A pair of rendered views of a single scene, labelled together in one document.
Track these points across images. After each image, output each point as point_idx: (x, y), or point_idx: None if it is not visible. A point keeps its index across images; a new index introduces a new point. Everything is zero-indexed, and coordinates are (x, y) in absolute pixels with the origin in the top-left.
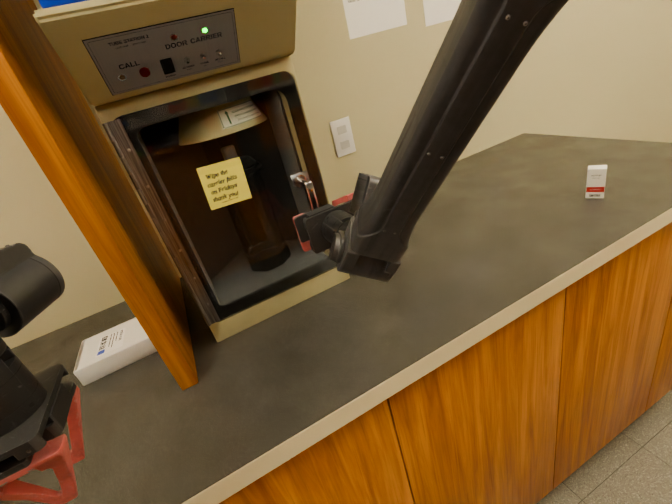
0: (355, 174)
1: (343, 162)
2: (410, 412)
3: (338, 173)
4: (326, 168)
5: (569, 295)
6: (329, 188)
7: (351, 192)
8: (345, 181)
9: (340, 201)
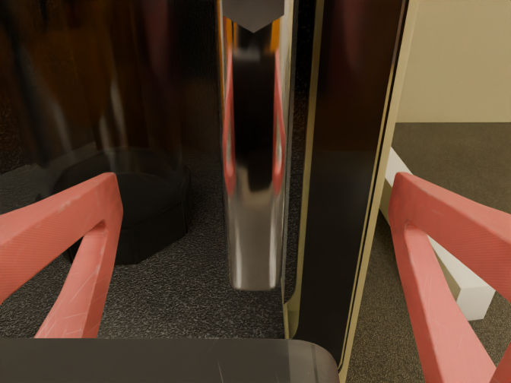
0: (509, 49)
1: (496, 4)
2: None
3: (468, 29)
4: (443, 4)
5: None
6: (425, 58)
7: (474, 90)
8: (474, 56)
9: (467, 251)
